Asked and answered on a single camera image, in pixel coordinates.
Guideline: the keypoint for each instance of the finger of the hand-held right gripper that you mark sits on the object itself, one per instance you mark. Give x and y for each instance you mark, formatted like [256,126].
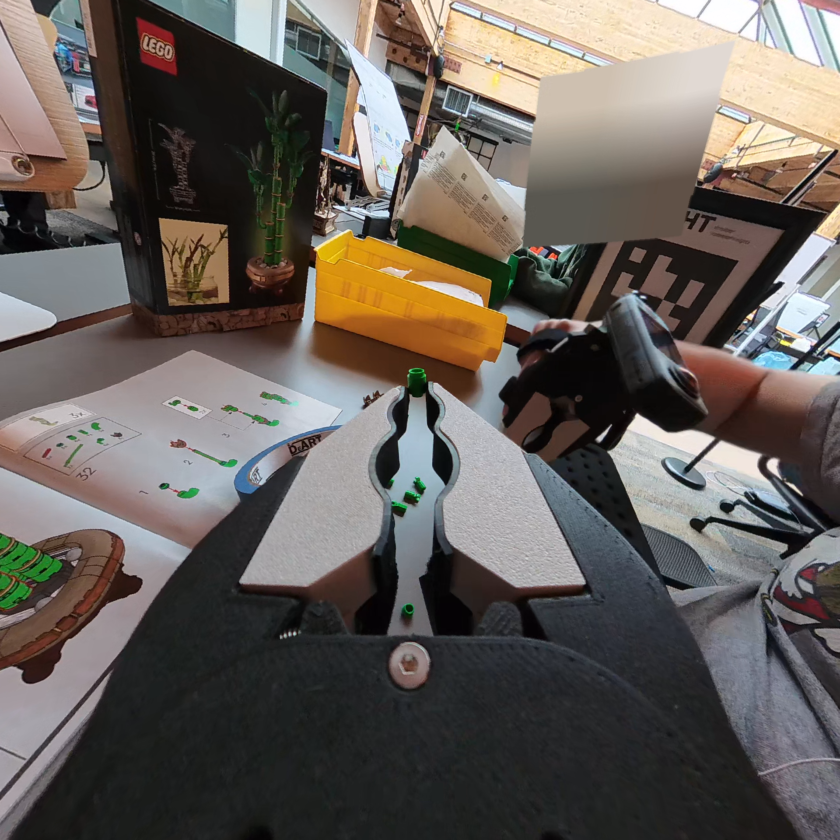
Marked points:
[558,433]

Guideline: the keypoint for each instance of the white printed paper bags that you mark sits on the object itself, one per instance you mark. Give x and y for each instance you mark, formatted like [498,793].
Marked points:
[459,190]

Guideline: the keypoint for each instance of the black round stand base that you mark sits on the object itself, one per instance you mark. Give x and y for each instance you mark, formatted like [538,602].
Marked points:
[684,471]

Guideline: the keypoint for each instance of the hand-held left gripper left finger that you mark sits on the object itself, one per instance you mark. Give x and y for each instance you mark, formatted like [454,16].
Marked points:
[315,525]

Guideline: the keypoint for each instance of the scattered green lego clip pieces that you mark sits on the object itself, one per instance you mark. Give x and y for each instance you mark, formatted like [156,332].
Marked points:
[412,497]

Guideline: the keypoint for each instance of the lego instruction booklet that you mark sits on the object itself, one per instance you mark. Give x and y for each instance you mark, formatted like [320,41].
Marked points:
[131,459]

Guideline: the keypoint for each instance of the black framed marker sign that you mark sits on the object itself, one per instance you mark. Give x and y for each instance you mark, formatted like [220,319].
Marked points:
[709,275]

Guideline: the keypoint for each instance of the green plastic bin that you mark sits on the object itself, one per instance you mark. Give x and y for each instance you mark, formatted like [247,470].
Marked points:
[459,256]

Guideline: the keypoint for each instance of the person's right hand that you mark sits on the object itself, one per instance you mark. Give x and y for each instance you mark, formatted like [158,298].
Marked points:
[558,326]

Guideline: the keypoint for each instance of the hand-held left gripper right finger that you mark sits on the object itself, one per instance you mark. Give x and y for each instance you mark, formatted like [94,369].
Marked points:
[512,525]

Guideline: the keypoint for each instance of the yellow plastic bin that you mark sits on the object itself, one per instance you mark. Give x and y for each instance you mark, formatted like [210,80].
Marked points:
[394,308]

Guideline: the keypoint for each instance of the white plastic bag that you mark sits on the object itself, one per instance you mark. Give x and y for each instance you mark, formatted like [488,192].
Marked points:
[426,282]

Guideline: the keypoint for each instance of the office chair wheel base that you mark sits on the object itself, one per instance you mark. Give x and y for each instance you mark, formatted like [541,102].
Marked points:
[754,512]

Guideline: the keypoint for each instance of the wooden tower model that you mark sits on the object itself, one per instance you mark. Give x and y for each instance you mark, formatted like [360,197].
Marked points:
[323,197]

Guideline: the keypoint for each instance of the blue masking tape roll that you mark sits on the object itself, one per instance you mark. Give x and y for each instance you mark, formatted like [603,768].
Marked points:
[282,459]

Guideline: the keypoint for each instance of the black office chair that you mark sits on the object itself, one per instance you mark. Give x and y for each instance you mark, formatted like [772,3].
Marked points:
[682,558]

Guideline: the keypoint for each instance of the white board easel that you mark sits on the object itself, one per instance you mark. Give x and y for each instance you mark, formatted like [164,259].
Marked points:
[377,124]

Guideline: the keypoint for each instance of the green lego elbow piece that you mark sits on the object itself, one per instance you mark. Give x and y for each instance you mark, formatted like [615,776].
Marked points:
[417,380]

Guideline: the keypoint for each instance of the person's grey printed shirt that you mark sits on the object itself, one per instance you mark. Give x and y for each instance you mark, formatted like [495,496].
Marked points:
[774,656]

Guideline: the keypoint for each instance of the lego set box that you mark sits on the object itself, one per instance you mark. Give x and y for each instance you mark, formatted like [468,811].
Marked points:
[210,164]

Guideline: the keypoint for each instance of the person's right forearm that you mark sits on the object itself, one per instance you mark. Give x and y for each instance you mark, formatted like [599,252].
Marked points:
[735,394]

